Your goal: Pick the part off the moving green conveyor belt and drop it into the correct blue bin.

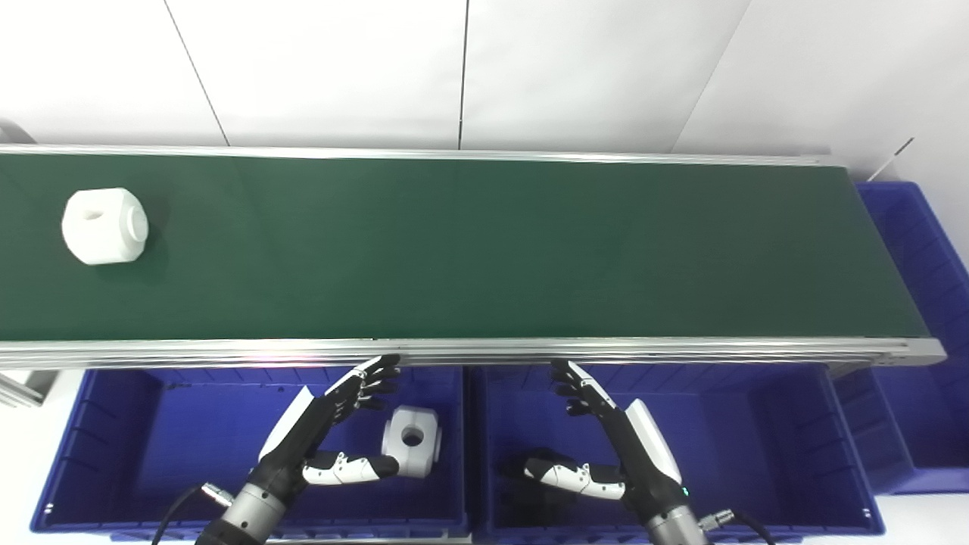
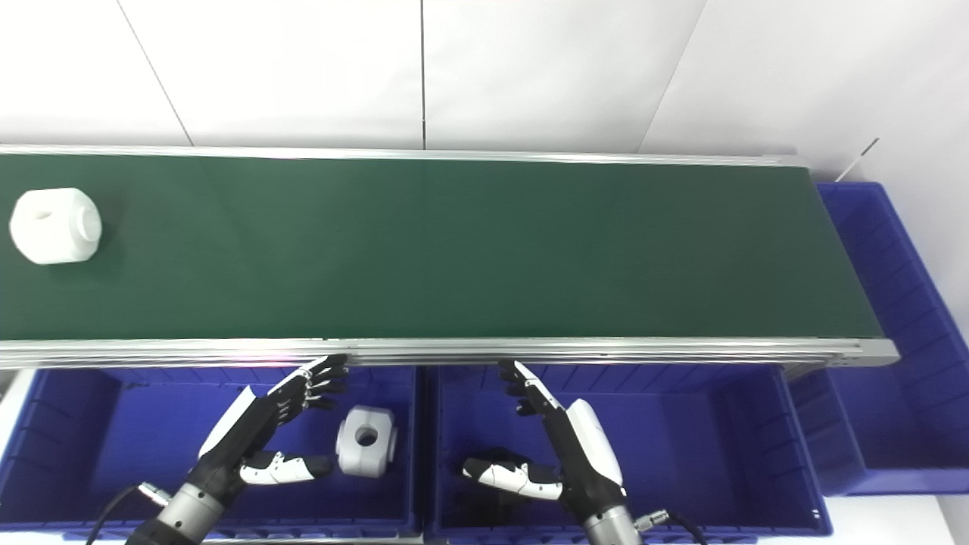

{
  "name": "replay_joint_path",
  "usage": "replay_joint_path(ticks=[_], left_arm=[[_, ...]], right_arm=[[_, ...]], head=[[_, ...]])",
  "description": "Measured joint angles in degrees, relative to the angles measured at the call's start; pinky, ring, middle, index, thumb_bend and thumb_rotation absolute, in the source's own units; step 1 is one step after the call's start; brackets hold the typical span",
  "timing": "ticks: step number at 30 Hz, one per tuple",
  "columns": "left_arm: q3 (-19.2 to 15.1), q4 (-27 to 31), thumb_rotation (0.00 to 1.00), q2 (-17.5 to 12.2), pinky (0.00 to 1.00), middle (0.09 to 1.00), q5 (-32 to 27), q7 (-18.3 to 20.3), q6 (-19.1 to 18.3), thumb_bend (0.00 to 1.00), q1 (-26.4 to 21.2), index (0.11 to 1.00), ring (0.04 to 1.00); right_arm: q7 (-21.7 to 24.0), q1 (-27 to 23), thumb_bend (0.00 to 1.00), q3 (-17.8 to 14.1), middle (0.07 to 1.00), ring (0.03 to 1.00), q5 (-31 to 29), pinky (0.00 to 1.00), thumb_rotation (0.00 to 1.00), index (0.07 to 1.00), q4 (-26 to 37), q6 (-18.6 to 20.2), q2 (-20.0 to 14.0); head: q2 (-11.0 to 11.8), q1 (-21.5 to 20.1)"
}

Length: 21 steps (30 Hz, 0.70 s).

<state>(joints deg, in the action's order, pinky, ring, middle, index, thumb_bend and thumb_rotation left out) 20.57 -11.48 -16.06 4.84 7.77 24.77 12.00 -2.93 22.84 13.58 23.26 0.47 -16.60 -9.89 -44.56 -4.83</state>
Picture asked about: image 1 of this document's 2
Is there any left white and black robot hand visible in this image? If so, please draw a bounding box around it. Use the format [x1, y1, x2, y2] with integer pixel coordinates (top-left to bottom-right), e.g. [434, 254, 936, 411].
[250, 354, 402, 500]

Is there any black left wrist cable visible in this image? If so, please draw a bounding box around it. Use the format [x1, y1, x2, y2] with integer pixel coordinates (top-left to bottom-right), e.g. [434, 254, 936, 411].
[151, 483, 237, 545]

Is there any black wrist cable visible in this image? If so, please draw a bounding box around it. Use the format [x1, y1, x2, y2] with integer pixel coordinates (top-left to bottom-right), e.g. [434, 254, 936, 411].
[698, 509, 777, 545]
[151, 483, 237, 545]

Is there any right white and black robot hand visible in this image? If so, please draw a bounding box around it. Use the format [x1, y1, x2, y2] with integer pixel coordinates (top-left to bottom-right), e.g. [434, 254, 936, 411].
[524, 360, 686, 523]

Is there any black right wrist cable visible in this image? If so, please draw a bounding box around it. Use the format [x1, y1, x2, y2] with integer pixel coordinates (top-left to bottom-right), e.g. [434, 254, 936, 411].
[698, 509, 777, 545]

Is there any thin grey rod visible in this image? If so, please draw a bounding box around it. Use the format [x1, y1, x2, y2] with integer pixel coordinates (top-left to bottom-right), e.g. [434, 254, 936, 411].
[867, 138, 915, 182]

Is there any green conveyor belt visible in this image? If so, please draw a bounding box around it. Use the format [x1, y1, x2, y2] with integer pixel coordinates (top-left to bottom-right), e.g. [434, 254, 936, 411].
[0, 142, 947, 379]
[0, 151, 930, 343]

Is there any blue plastic bin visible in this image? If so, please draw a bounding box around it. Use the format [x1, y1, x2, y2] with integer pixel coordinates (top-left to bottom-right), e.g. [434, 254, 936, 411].
[833, 180, 969, 497]
[30, 366, 472, 541]
[469, 363, 886, 543]

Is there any white plastic part with hole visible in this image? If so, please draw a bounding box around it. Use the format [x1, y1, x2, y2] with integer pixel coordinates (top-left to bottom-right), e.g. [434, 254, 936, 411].
[61, 187, 150, 266]
[381, 406, 442, 479]

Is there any aluminium conveyor leg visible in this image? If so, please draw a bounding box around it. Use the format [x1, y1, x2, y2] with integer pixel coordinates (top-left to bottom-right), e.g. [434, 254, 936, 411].
[0, 369, 58, 410]

